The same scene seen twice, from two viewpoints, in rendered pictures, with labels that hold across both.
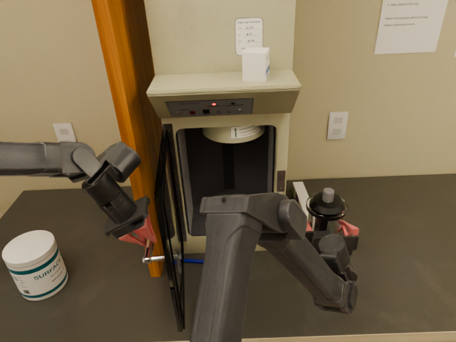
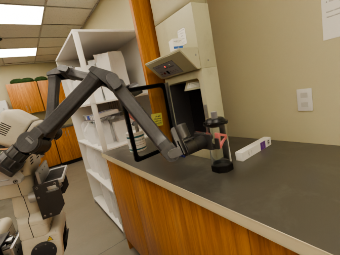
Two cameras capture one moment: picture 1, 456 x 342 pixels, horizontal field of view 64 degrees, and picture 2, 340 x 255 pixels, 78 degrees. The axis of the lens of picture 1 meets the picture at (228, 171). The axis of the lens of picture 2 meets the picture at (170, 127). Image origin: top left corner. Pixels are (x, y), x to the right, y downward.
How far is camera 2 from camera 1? 0.99 m
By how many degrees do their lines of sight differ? 56
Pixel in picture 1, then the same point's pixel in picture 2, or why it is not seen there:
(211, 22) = (171, 35)
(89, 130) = not seen: hidden behind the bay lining
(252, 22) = (181, 30)
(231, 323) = (71, 97)
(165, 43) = (162, 48)
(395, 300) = (234, 192)
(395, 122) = not seen: outside the picture
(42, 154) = not seen: hidden behind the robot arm
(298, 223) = (112, 82)
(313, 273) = (135, 117)
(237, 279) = (79, 88)
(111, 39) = (140, 47)
